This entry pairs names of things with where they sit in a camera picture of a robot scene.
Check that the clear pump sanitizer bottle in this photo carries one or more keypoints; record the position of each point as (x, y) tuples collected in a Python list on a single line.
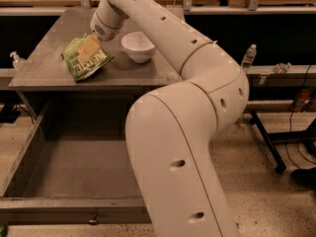
[(18, 61)]

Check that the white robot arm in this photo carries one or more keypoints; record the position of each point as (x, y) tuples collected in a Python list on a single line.
[(168, 130)]

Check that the grey metal cabinet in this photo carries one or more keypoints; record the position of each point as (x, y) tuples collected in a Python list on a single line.
[(74, 85)]

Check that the crumpled clear wrapper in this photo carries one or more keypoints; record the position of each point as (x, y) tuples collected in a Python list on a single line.
[(282, 68)]

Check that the white ceramic bowl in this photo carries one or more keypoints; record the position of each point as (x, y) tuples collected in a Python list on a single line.
[(138, 47)]

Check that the open grey top drawer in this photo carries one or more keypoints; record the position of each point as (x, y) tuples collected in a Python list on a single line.
[(74, 167)]

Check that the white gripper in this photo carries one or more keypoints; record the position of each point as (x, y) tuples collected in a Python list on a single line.
[(103, 31)]

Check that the clear plastic water bottle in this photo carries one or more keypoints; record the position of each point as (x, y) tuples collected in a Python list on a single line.
[(249, 56)]

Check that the green Kettle chip bag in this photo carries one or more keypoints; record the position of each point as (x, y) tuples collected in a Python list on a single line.
[(80, 70)]

